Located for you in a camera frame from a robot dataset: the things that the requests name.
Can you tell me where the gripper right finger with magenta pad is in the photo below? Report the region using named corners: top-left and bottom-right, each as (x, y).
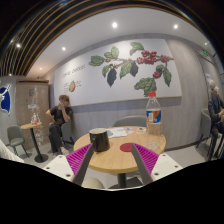
top-left (130, 142), bottom-right (184, 186)

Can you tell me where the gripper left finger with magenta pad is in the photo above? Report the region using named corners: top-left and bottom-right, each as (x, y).
top-left (42, 143), bottom-right (95, 187)

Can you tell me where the red round coaster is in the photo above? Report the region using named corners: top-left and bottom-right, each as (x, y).
top-left (120, 143), bottom-right (132, 152)

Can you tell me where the black mug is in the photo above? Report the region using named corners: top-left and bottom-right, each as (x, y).
top-left (89, 128), bottom-right (110, 152)

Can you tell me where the round wooden table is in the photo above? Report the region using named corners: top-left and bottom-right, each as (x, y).
top-left (73, 126), bottom-right (166, 187)

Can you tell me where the dark chair under person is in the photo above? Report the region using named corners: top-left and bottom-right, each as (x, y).
top-left (61, 122), bottom-right (75, 145)

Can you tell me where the small round side table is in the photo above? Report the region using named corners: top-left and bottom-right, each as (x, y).
top-left (21, 122), bottom-right (48, 163)

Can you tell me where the white paper sheet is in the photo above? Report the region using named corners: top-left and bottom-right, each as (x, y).
top-left (107, 127), bottom-right (127, 138)

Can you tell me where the grey chair behind table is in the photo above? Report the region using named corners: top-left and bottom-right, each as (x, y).
top-left (112, 115), bottom-right (146, 127)

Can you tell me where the clear bottle with red cap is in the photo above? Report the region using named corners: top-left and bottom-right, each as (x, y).
top-left (146, 92), bottom-right (162, 136)

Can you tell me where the seated person in black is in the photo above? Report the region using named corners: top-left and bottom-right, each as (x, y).
top-left (46, 95), bottom-right (73, 156)

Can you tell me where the small bottle on side table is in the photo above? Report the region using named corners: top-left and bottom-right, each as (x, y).
top-left (33, 113), bottom-right (37, 125)

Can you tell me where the grey chair at left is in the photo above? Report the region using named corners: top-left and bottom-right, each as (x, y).
top-left (7, 125), bottom-right (25, 154)

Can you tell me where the grey chair at right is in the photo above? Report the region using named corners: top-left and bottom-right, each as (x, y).
top-left (196, 108), bottom-right (212, 147)

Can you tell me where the seated person at right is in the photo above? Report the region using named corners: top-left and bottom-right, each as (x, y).
top-left (208, 80), bottom-right (224, 160)

